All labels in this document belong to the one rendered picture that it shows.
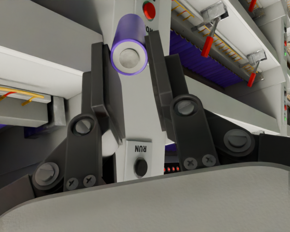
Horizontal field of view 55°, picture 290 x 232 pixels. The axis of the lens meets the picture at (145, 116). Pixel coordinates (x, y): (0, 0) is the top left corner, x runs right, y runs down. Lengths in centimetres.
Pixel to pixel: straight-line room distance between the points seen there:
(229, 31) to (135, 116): 40
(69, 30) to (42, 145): 12
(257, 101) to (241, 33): 31
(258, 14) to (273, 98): 26
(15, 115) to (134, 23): 13
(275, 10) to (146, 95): 74
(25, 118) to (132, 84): 10
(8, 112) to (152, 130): 14
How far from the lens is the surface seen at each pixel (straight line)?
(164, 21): 33
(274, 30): 96
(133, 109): 27
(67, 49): 22
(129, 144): 26
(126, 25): 16
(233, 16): 58
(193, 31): 54
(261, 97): 91
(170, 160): 66
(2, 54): 20
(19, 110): 25
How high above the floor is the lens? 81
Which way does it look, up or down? 6 degrees down
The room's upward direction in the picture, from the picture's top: 177 degrees counter-clockwise
